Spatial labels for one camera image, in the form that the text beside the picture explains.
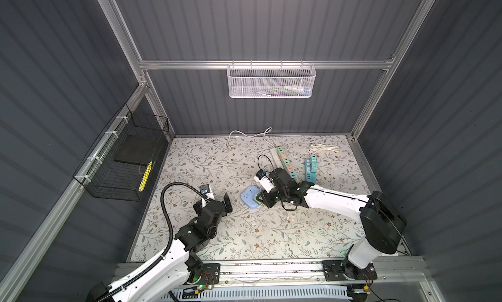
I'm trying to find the blue triangular socket adapter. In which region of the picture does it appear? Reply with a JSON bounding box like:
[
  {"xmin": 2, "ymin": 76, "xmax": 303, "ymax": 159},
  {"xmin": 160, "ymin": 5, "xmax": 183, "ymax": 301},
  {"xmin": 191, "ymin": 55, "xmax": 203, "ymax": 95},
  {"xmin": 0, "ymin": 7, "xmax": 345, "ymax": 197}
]
[{"xmin": 241, "ymin": 185, "xmax": 261, "ymax": 209}]

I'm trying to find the teal USB power strip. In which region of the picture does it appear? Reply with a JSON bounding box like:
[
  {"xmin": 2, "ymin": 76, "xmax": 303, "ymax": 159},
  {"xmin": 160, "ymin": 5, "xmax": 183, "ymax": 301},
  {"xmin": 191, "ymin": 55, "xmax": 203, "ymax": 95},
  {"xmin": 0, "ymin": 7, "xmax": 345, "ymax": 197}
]
[{"xmin": 305, "ymin": 155, "xmax": 318, "ymax": 184}]

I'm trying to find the white multicolour power strip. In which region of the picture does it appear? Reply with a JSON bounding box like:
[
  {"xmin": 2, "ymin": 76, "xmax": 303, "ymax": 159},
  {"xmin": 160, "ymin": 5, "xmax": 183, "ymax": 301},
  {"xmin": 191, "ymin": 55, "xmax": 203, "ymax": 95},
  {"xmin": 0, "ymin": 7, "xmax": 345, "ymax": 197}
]
[{"xmin": 270, "ymin": 146, "xmax": 298, "ymax": 181}]

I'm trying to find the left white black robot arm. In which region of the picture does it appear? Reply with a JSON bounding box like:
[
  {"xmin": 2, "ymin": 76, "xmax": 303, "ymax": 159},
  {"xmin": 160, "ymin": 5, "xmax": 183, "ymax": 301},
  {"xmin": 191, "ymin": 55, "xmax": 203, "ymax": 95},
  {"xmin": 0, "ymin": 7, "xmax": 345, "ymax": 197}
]
[{"xmin": 86, "ymin": 194, "xmax": 233, "ymax": 301}]

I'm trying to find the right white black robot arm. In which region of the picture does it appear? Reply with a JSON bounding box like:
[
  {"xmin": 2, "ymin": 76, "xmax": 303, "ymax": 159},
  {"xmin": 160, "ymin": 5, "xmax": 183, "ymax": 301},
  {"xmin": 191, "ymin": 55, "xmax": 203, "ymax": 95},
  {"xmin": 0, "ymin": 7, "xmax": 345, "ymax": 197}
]
[{"xmin": 256, "ymin": 181, "xmax": 407, "ymax": 281}]

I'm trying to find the floral table mat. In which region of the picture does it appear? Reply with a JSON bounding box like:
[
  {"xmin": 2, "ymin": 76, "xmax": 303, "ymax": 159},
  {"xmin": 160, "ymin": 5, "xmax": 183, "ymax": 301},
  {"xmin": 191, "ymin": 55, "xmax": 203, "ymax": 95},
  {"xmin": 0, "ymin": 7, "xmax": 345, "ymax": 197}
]
[{"xmin": 129, "ymin": 135, "xmax": 369, "ymax": 261}]

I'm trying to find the yellow marker pen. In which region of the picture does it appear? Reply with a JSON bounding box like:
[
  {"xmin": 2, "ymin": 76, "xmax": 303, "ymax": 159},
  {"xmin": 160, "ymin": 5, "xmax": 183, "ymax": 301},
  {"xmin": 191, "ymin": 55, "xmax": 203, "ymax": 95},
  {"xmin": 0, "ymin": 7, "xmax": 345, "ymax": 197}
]
[{"xmin": 138, "ymin": 161, "xmax": 154, "ymax": 192}]

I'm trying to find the black pad in basket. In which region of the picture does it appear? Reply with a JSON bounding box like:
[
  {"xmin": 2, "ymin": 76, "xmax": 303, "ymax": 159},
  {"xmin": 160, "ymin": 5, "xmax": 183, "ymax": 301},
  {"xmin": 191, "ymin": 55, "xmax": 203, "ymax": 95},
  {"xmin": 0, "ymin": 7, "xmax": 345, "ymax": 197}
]
[{"xmin": 114, "ymin": 135, "xmax": 159, "ymax": 167}]

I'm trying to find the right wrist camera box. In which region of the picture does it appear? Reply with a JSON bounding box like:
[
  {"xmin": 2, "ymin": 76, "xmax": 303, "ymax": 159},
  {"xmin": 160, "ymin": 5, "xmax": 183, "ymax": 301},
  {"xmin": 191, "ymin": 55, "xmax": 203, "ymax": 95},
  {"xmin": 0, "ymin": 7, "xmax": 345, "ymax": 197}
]
[{"xmin": 254, "ymin": 168, "xmax": 294, "ymax": 193}]

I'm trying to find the white coiled cable right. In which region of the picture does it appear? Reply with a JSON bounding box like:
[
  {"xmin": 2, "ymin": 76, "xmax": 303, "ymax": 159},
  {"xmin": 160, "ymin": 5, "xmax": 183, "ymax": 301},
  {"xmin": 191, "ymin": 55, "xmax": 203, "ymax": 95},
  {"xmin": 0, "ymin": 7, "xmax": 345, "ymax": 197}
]
[{"xmin": 308, "ymin": 143, "xmax": 341, "ymax": 154}]

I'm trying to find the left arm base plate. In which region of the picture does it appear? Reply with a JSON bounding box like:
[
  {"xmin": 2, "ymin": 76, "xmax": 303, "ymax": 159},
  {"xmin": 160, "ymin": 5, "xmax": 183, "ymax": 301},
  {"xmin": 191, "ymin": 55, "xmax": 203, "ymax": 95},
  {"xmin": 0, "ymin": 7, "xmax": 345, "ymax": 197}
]
[{"xmin": 182, "ymin": 262, "xmax": 221, "ymax": 286}]

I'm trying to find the white power strip cable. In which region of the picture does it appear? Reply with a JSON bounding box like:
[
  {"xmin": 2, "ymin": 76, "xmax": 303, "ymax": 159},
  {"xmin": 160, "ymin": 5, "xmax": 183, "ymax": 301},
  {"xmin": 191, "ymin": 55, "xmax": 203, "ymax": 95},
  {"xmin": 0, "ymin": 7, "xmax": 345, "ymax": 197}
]
[{"xmin": 226, "ymin": 127, "xmax": 277, "ymax": 150}]

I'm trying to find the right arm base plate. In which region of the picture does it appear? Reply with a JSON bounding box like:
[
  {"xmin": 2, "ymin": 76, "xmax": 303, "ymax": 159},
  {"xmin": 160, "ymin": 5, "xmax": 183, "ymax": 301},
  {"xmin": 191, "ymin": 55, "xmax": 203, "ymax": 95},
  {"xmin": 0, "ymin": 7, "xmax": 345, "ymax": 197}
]
[{"xmin": 321, "ymin": 260, "xmax": 378, "ymax": 281}]

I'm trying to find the black wire wall basket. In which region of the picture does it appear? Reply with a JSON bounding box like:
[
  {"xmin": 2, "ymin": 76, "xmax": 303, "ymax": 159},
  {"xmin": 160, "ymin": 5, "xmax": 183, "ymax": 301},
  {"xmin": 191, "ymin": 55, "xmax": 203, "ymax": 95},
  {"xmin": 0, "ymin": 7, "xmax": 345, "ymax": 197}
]
[{"xmin": 73, "ymin": 105, "xmax": 169, "ymax": 202}]

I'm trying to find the white wire mesh basket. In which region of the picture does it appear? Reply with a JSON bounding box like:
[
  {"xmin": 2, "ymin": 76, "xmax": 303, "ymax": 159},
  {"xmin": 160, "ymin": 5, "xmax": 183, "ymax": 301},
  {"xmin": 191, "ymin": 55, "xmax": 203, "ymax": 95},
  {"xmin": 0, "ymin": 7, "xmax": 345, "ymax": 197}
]
[{"xmin": 226, "ymin": 64, "xmax": 316, "ymax": 99}]

